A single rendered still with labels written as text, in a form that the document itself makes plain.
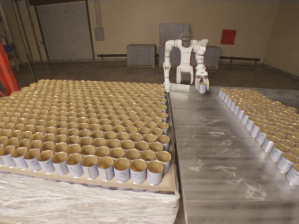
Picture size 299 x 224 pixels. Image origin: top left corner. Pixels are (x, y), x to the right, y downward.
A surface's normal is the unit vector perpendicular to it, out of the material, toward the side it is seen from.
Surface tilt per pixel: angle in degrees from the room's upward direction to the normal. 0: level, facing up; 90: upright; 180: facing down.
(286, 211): 0
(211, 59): 92
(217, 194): 0
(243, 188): 0
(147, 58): 90
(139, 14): 90
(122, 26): 90
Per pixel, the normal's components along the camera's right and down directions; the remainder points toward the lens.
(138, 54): -0.06, 0.50
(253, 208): 0.00, -0.88
